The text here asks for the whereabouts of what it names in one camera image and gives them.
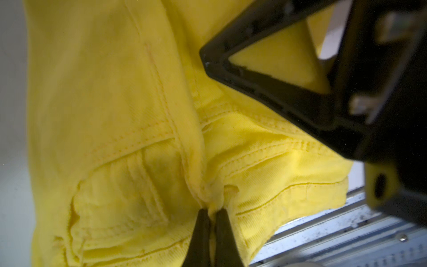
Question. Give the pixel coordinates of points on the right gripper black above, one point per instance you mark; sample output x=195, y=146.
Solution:
x=377, y=109

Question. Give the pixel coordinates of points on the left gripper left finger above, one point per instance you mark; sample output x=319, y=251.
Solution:
x=198, y=254

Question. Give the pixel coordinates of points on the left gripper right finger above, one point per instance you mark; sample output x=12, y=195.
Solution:
x=226, y=250

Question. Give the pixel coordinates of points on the yellow trousers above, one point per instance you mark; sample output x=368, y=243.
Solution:
x=128, y=138

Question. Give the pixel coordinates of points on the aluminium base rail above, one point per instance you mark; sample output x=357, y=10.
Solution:
x=351, y=236

